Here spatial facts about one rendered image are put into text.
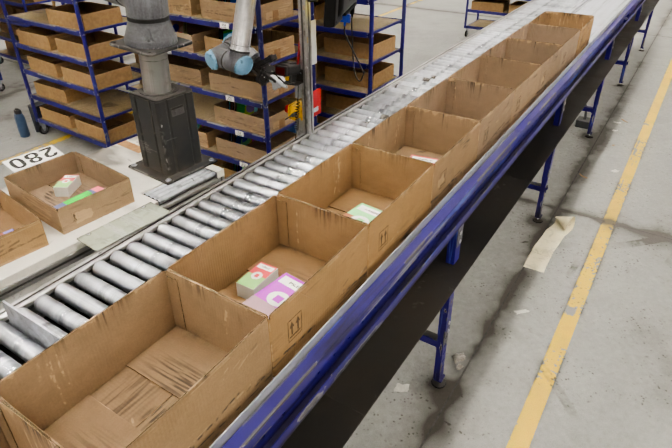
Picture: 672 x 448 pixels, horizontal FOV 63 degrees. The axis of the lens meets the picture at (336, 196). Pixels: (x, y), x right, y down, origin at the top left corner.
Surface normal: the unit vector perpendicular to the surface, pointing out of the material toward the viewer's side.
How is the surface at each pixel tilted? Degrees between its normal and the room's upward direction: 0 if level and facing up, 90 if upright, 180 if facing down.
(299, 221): 89
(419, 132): 89
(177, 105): 90
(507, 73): 90
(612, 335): 0
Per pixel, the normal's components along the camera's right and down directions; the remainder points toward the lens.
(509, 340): -0.01, -0.87
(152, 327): 0.84, 0.26
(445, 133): -0.55, 0.41
